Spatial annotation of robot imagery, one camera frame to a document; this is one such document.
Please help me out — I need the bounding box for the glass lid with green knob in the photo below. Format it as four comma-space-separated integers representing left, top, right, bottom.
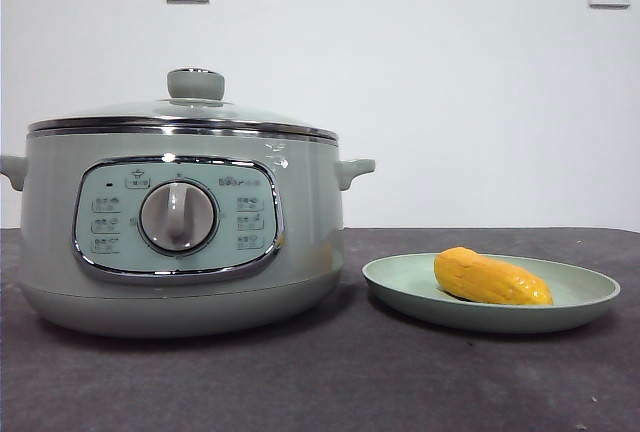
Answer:
26, 67, 341, 146

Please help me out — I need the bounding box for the yellow corn cob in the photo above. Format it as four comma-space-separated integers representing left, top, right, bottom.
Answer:
432, 246, 556, 308

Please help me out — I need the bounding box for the pale green electric steamer pot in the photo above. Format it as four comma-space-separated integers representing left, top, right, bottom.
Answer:
0, 129, 377, 340

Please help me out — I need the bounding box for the pale green round plate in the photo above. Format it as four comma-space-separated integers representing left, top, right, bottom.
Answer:
361, 251, 623, 336

